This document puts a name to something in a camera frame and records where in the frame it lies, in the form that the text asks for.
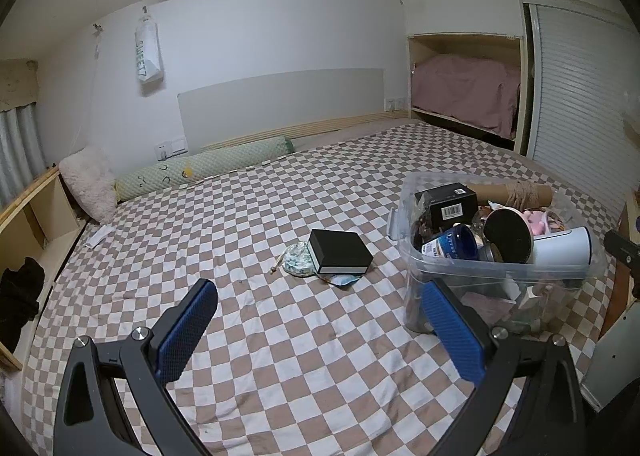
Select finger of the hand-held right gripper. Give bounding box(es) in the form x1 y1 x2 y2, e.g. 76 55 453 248
602 230 640 267

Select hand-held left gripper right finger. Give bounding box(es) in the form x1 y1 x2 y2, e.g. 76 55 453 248
420 279 588 456

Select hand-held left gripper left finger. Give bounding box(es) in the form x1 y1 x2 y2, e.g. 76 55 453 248
52 279 219 456

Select white cylindrical appliance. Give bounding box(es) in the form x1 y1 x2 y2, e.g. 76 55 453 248
530 226 593 267

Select clear plastic container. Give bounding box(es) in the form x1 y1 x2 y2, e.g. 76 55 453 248
387 171 608 337

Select cardboard tube with twine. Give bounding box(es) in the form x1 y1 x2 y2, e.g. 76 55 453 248
465 181 555 209

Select blue jar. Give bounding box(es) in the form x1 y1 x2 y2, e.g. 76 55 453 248
421 225 478 262

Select pink toy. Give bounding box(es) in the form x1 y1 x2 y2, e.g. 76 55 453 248
522 209 549 237

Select checkered blanket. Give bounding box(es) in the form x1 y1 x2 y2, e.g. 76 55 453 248
22 119 626 456

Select round black pink-rimmed disc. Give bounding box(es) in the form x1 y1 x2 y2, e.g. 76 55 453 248
483 206 533 264

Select blue face mask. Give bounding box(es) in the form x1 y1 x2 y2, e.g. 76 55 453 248
320 272 363 291

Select small black barcode box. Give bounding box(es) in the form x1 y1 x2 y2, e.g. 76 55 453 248
414 182 478 232

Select small round patterned pouch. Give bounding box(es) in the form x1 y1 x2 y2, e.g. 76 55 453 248
283 242 317 278

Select black gift box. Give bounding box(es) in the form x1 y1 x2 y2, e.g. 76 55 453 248
307 229 373 277

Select white shutter door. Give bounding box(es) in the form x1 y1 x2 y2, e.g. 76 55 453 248
525 0 640 217

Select green bolster pillow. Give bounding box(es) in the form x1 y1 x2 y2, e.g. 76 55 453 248
114 135 297 202

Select black cloth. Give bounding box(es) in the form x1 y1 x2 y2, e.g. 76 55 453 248
0 256 47 352

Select fluffy white pillow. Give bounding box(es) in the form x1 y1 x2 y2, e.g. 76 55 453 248
58 145 120 224

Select wooden bedside shelf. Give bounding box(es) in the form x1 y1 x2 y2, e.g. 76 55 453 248
0 166 88 372

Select pink bedding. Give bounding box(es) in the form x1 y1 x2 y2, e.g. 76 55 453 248
411 54 522 139

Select grey curtain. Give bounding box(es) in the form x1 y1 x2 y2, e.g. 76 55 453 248
0 104 47 209

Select hanging white bag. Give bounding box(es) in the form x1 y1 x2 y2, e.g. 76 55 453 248
134 6 165 84

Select white wall switch plate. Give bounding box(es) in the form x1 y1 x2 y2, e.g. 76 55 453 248
155 137 190 159

